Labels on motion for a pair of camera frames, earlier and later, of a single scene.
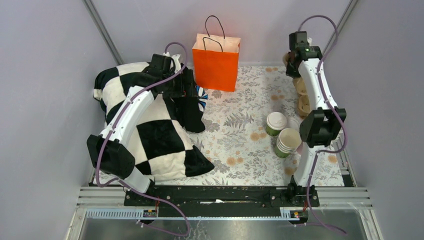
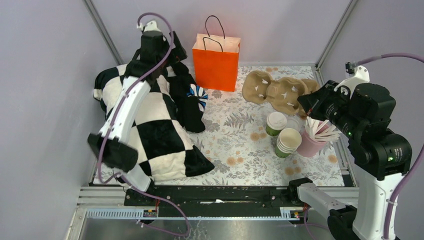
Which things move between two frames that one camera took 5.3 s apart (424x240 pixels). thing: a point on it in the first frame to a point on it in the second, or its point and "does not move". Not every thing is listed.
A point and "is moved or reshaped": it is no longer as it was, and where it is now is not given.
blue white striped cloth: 202,96 does not move
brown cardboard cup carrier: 303,104 is moved or reshaped
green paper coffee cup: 271,132 does not move
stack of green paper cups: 287,142 does not move
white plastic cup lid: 276,121 does not move
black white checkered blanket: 162,144 does not move
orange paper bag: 215,58 does not move
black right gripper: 292,73 to 312,102
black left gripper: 185,89 to 178,53
